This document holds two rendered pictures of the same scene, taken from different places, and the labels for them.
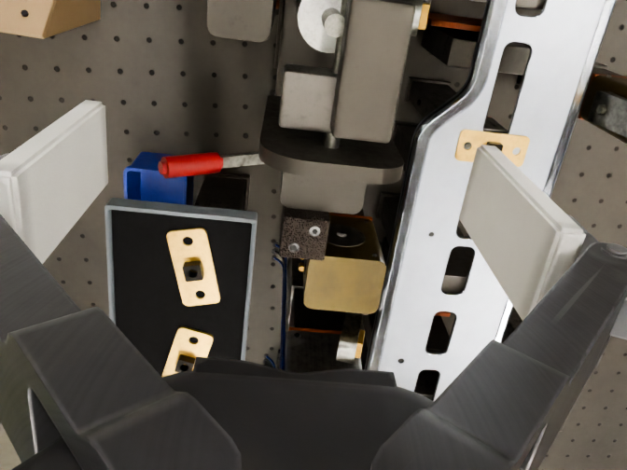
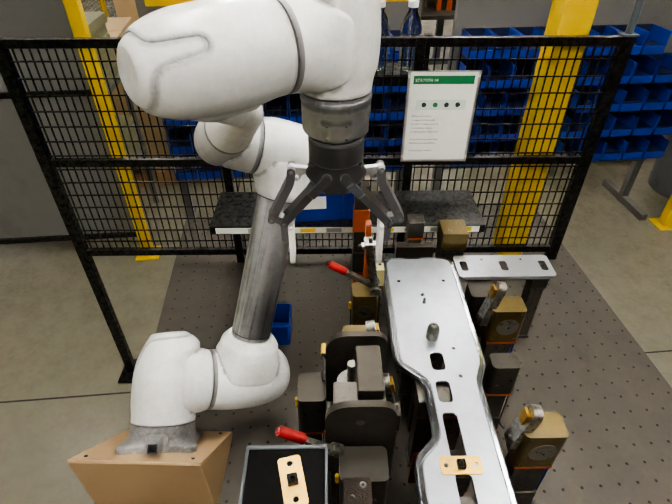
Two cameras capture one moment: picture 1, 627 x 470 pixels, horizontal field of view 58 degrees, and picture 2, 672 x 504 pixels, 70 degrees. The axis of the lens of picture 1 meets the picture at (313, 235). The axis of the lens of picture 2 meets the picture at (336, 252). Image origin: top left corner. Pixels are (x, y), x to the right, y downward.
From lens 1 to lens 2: 73 cm
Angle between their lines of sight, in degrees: 78
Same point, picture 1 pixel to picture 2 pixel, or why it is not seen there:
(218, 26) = (302, 397)
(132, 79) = not seen: outside the picture
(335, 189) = (370, 467)
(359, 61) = (362, 362)
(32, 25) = (196, 461)
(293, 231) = (350, 486)
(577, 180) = not seen: outside the picture
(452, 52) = not seen: hidden behind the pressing
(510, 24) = (440, 405)
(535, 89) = (468, 431)
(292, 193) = (346, 472)
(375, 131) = (376, 386)
